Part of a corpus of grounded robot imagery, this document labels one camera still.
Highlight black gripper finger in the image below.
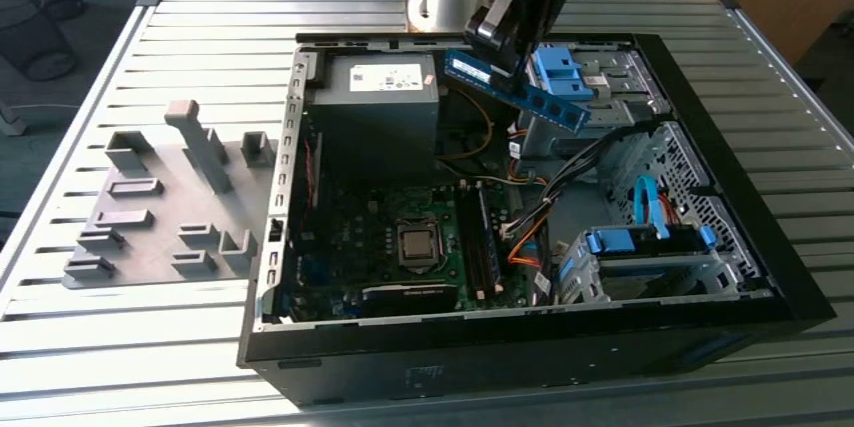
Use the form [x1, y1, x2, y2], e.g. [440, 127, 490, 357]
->
[463, 0, 535, 93]

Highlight blue RAM stick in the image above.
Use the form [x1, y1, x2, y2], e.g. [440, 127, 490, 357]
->
[443, 49, 594, 134]

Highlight black RAM slot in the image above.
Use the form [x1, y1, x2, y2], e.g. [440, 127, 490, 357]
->
[464, 180, 492, 299]

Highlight blue drive carrier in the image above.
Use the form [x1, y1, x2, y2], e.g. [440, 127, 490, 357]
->
[531, 46, 596, 103]

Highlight grey metal drive cage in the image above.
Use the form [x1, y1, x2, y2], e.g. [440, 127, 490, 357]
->
[516, 45, 670, 159]

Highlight grey power supply unit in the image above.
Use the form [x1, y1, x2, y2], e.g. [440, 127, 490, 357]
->
[303, 54, 443, 171]

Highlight silver CPU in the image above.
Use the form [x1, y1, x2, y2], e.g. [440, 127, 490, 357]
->
[402, 231, 440, 262]

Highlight blue disk carrier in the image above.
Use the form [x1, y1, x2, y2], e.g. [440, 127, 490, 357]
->
[586, 226, 721, 256]

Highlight green motherboard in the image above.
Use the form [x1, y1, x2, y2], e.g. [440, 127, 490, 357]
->
[286, 179, 559, 322]

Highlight CPU socket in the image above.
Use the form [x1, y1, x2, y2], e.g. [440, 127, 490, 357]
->
[395, 225, 448, 271]

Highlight grey metal disk bay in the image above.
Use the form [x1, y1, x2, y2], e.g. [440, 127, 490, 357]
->
[555, 225, 777, 306]

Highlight black graphics card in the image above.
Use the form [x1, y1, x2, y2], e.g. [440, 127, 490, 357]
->
[359, 280, 463, 319]

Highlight grey parts rack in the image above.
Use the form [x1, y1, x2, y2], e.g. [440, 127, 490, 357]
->
[60, 99, 282, 291]

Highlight black PC case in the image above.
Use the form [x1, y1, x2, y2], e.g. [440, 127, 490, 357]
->
[236, 31, 839, 408]

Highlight thin orange wire loop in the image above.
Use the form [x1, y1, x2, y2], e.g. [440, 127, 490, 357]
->
[436, 88, 496, 162]

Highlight black cable bundle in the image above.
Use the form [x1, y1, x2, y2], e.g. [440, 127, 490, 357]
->
[500, 121, 654, 241]

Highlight blue flat data cable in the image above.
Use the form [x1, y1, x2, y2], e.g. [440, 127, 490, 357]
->
[631, 174, 674, 242]

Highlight red black twisted wire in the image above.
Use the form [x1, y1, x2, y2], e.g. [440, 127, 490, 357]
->
[302, 139, 320, 234]

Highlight orange yellow power wires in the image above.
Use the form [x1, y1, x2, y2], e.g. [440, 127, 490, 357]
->
[506, 210, 556, 267]

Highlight black wire wastebasket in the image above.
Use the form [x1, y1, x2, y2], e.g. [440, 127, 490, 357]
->
[0, 0, 87, 83]

